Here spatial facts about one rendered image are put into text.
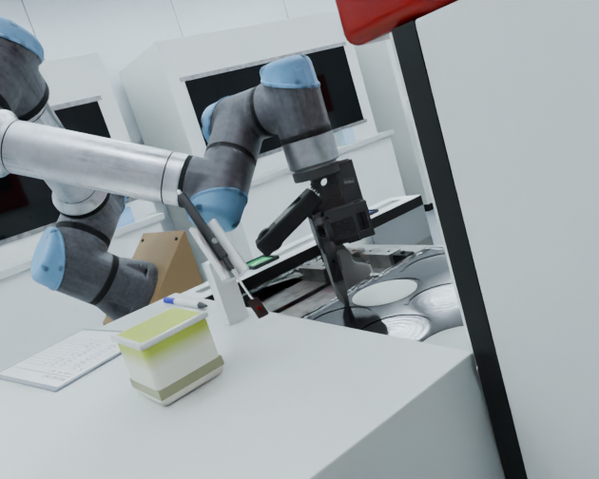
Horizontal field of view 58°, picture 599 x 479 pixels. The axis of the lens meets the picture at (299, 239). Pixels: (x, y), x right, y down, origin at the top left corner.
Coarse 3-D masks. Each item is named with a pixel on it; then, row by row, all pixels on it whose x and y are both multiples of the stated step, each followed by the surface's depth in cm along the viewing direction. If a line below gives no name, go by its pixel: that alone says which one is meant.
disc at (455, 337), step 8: (456, 328) 64; (464, 328) 63; (432, 336) 64; (440, 336) 63; (448, 336) 62; (456, 336) 62; (464, 336) 61; (440, 344) 61; (448, 344) 61; (456, 344) 60; (464, 344) 59; (472, 352) 57
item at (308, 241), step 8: (392, 200) 121; (400, 200) 118; (408, 200) 115; (368, 208) 119; (376, 208) 118; (384, 208) 114; (392, 208) 112; (376, 216) 110; (296, 240) 109; (304, 240) 107; (312, 240) 107; (280, 248) 107; (288, 248) 105; (296, 248) 104; (304, 248) 100; (280, 256) 100; (288, 256) 98; (272, 264) 96; (248, 272) 96; (256, 272) 94; (192, 288) 97; (200, 288) 95; (208, 288) 95; (192, 296) 91; (200, 296) 90; (208, 296) 89
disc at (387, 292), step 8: (392, 280) 87; (400, 280) 86; (408, 280) 85; (368, 288) 87; (376, 288) 86; (384, 288) 84; (392, 288) 83; (400, 288) 82; (408, 288) 81; (360, 296) 84; (368, 296) 83; (376, 296) 82; (384, 296) 81; (392, 296) 80; (400, 296) 79; (360, 304) 80; (368, 304) 80; (376, 304) 79
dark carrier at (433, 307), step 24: (408, 264) 92; (432, 264) 89; (360, 288) 88; (432, 288) 79; (336, 312) 81; (360, 312) 78; (384, 312) 75; (408, 312) 73; (432, 312) 71; (456, 312) 68; (408, 336) 66
